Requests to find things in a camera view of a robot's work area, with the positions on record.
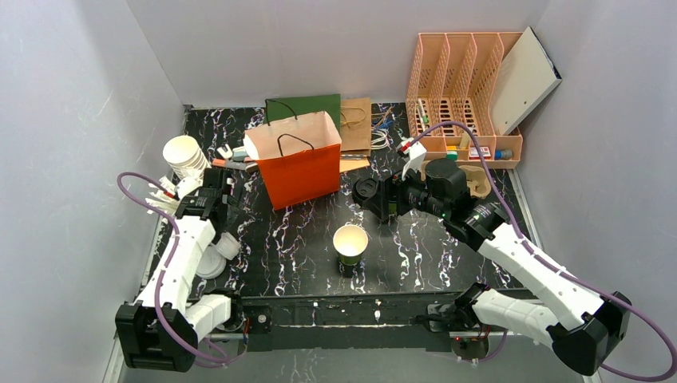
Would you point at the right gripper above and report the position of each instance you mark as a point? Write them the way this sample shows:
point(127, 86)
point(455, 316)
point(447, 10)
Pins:
point(385, 195)

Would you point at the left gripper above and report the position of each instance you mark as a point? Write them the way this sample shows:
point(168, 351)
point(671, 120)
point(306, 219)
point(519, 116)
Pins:
point(215, 179)

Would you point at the white lids partial stack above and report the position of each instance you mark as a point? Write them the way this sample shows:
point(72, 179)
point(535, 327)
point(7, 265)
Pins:
point(228, 246)

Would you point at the orange paper bag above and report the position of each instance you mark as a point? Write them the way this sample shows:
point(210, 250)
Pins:
point(298, 157)

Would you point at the single green paper cup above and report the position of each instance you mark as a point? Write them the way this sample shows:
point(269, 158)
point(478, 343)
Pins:
point(392, 202)

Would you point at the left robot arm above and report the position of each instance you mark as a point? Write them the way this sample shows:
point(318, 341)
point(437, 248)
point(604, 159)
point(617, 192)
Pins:
point(174, 264)

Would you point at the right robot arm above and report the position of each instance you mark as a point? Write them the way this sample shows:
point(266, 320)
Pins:
point(579, 326)

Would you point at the black cup lids stack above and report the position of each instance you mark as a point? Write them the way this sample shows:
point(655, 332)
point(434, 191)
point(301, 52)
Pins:
point(364, 190)

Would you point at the tall stack paper cups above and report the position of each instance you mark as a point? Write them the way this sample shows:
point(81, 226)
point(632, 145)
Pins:
point(185, 156)

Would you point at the white cup lids stack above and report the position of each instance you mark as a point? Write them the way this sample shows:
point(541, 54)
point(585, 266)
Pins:
point(211, 265)

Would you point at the green cup of straws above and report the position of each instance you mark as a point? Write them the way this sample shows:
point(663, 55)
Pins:
point(165, 198)

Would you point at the brown kraft paper bag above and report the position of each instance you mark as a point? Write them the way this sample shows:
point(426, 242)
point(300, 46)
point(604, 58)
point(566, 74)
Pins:
point(355, 131)

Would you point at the green paper bag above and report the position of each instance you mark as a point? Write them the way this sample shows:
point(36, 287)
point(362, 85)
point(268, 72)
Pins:
point(283, 107)

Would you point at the stack of pulp cup carriers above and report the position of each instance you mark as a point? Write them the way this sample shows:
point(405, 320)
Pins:
point(477, 181)

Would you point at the red small box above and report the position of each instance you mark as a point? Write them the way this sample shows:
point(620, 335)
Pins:
point(482, 152)

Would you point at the pink desk file organizer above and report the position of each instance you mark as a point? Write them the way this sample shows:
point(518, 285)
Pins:
point(452, 77)

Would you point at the white board panel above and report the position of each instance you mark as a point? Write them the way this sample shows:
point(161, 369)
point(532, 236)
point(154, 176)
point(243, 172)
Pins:
point(526, 77)

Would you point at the metal base rail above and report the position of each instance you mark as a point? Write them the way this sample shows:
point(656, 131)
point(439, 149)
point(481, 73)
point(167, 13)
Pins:
point(380, 321)

